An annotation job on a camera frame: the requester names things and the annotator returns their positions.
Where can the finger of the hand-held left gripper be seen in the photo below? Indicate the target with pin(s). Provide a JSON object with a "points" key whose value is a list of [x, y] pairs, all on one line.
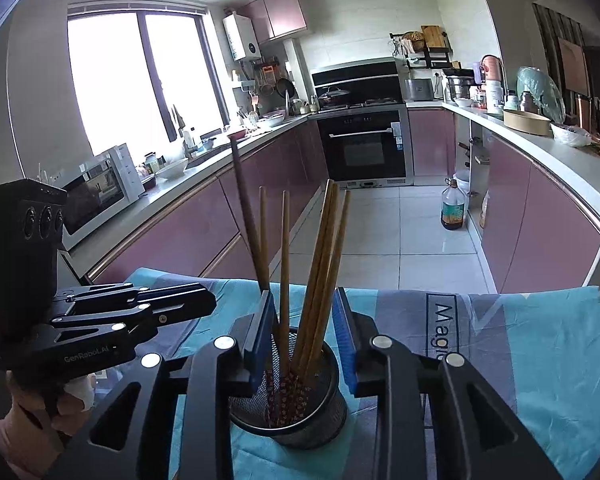
{"points": [[180, 295], [105, 325]]}

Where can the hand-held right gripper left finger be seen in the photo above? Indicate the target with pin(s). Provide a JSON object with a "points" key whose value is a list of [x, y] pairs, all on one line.
{"points": [[260, 355]]}

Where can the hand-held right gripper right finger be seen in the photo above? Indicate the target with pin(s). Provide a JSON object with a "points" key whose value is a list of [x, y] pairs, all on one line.
{"points": [[344, 350]]}

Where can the bunch of wooden chopsticks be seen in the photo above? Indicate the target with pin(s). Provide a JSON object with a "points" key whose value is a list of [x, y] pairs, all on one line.
{"points": [[320, 270]]}

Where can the black mesh utensil holder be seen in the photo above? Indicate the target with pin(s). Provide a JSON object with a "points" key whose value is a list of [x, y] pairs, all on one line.
{"points": [[305, 435]]}

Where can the single dark brown chopstick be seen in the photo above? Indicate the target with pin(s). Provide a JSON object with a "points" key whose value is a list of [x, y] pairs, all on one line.
{"points": [[247, 220]]}

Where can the person's left hand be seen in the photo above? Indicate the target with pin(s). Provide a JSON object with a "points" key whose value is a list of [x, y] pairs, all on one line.
{"points": [[35, 410]]}

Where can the long pink base cabinet run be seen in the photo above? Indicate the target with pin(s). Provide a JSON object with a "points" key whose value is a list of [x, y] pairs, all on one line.
{"points": [[180, 230]]}

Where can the white microwave oven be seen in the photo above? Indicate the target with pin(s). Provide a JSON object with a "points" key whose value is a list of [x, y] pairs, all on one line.
{"points": [[102, 185]]}

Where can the white bowl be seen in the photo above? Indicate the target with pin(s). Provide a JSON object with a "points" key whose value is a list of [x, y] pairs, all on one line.
{"points": [[172, 167]]}

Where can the blue grey printed tablecloth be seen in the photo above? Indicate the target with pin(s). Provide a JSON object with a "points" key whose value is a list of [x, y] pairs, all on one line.
{"points": [[505, 360]]}

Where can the plastic oil bottle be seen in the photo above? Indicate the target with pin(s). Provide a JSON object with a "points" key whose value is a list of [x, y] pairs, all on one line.
{"points": [[452, 207]]}

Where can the black built-in oven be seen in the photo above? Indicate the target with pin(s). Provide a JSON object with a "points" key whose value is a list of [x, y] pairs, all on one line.
{"points": [[365, 145]]}

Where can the kitchen window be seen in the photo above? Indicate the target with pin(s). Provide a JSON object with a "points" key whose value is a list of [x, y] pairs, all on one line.
{"points": [[145, 75]]}

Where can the narrow pink base cabinet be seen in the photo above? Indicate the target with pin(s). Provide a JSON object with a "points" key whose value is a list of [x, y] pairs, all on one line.
{"points": [[430, 140]]}

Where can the pink peninsula base cabinet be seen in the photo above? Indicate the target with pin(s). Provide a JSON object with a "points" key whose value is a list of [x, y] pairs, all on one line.
{"points": [[535, 220]]}

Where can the hanging black frying pan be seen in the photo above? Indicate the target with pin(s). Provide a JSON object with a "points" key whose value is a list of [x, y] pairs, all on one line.
{"points": [[286, 87]]}

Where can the wok with glass lid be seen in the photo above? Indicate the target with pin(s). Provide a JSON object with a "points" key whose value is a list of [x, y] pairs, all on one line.
{"points": [[333, 95]]}

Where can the white water heater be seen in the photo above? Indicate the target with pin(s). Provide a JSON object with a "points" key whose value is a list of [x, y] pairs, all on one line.
{"points": [[241, 35]]}

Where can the black range hood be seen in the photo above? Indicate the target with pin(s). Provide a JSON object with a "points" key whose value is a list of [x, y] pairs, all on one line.
{"points": [[355, 82]]}

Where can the round beige basin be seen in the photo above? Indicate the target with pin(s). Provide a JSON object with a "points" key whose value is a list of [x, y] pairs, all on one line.
{"points": [[525, 121]]}

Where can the white plastic bag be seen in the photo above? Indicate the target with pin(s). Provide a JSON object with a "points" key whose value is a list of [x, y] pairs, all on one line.
{"points": [[570, 135]]}

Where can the pink kettle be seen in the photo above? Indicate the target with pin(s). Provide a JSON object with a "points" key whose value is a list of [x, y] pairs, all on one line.
{"points": [[492, 67]]}

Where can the wooden cutting board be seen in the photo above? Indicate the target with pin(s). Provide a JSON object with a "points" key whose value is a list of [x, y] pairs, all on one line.
{"points": [[432, 36]]}

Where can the pink upper wall cabinet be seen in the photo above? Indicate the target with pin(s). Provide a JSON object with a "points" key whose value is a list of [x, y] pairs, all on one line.
{"points": [[277, 15]]}

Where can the black wall rack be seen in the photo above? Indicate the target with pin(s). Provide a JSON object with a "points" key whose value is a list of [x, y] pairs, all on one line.
{"points": [[420, 57]]}

